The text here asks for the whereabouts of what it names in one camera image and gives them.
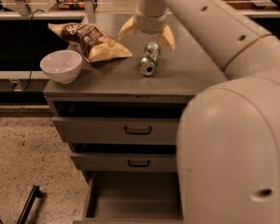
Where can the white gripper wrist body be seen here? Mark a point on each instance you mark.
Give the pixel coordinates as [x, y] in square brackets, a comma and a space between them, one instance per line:
[149, 24]

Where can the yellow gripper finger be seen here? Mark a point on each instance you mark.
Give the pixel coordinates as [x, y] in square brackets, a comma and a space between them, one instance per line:
[167, 38]
[128, 28]

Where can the green soda can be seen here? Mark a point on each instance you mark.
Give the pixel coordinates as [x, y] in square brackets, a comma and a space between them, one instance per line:
[150, 60]

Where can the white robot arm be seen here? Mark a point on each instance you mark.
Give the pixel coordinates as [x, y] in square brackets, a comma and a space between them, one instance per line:
[228, 137]

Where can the grey metal drawer cabinet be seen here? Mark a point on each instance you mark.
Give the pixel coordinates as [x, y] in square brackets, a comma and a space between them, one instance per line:
[117, 89]

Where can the top grey drawer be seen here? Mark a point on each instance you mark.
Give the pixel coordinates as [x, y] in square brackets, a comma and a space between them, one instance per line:
[116, 131]

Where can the middle grey drawer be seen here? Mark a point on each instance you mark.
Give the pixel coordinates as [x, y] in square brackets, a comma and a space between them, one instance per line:
[125, 162]

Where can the bottom grey open drawer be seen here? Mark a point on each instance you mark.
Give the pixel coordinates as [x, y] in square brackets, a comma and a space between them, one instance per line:
[132, 198]

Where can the brown yellow chip bag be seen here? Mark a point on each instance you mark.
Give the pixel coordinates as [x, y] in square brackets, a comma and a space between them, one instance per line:
[95, 45]

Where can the white bowl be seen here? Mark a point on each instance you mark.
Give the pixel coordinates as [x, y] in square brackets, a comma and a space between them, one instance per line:
[62, 66]

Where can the black bar on floor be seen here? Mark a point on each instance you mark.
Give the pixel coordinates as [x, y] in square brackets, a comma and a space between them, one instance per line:
[34, 193]

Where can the wall power outlet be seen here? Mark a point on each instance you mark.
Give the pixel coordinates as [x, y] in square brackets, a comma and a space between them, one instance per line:
[16, 85]

